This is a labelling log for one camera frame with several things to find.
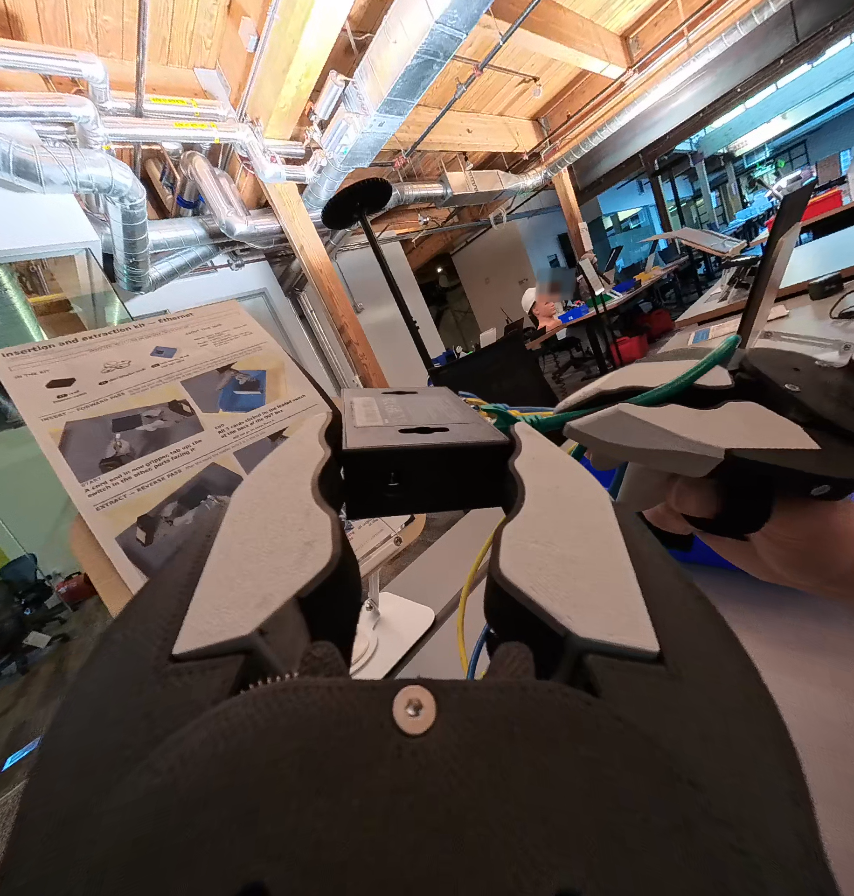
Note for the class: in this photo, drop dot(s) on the blue plastic bin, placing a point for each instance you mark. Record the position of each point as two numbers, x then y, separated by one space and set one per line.
713 556

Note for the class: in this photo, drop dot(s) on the printed instruction sheet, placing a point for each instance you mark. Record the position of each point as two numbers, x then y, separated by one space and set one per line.
154 364

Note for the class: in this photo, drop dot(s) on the black ethernet switch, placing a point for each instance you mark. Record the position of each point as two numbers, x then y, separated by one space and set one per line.
420 476

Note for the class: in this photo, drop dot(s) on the black office chair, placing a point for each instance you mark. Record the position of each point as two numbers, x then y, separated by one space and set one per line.
14 609

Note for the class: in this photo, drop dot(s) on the person's right hand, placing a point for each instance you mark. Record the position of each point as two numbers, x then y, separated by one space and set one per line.
818 546

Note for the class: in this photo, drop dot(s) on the foil wrapped ceiling duct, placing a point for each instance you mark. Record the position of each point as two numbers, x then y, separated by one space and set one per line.
399 84

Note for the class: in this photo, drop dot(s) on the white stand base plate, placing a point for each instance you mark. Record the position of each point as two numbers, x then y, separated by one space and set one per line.
399 623

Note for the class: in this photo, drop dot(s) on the wooden beam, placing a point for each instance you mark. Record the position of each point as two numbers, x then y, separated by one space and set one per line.
329 294

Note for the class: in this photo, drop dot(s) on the silver elbow duct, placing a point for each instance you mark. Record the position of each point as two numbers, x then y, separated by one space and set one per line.
126 210

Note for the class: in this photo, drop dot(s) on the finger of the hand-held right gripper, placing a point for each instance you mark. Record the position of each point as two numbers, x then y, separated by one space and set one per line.
678 434
608 385

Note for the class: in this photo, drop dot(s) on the large black bin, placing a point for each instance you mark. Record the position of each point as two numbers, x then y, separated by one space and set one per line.
497 371

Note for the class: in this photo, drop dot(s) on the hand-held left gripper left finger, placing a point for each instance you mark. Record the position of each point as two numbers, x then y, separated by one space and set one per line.
259 539

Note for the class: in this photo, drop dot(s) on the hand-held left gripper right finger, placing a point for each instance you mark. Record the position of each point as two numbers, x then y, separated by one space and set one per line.
567 553

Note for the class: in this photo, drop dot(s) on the black disc pole stand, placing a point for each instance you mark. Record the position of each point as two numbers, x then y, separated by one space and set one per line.
353 203

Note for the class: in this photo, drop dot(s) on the long silver ceiling duct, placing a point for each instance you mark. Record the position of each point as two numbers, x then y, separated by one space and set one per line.
678 84

